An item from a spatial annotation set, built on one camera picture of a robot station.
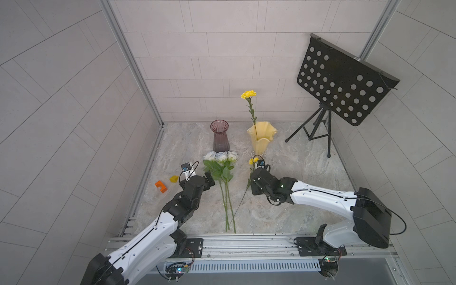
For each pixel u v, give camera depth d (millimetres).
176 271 657
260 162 725
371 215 412
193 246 718
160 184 880
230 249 732
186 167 678
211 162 942
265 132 913
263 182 608
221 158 936
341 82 737
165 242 579
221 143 1045
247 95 820
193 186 576
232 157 955
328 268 688
